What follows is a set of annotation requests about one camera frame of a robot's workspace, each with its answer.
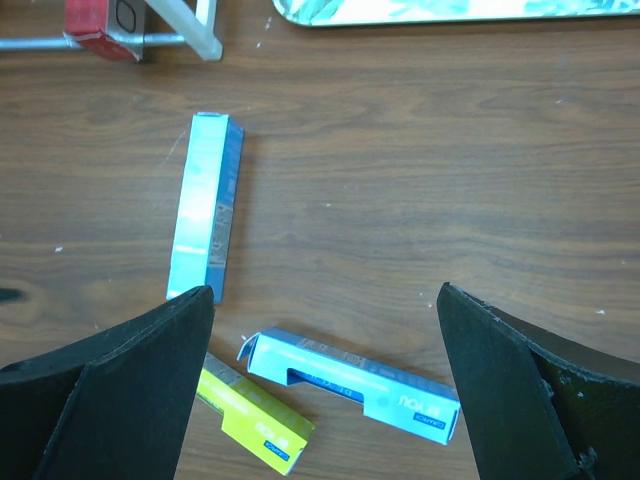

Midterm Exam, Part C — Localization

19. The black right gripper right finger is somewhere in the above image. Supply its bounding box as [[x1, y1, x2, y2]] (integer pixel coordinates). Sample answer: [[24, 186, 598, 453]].
[[436, 283, 639, 479]]

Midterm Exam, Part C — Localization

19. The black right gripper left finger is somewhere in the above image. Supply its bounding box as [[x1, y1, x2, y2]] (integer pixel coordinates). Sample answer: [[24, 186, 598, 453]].
[[1, 286, 215, 479]]

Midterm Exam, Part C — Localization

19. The yellow toothpaste box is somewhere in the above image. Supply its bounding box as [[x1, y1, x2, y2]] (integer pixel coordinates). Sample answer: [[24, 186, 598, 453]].
[[197, 353, 315, 476]]

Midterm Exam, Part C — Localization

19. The white metal shelf rack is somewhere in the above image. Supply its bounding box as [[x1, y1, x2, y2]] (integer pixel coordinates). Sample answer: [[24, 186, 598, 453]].
[[1, 1, 223, 61]]

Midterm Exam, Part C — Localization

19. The blue toothpaste box lying right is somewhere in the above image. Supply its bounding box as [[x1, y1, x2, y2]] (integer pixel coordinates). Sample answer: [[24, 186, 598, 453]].
[[237, 327, 461, 445]]

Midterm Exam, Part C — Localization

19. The upright blue toothpaste box centre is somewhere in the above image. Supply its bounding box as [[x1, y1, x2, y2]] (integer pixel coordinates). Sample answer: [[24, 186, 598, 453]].
[[166, 112, 244, 304]]

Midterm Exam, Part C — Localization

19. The floral serving tray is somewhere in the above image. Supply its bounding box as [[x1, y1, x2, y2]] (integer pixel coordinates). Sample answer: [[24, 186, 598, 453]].
[[273, 0, 639, 27]]

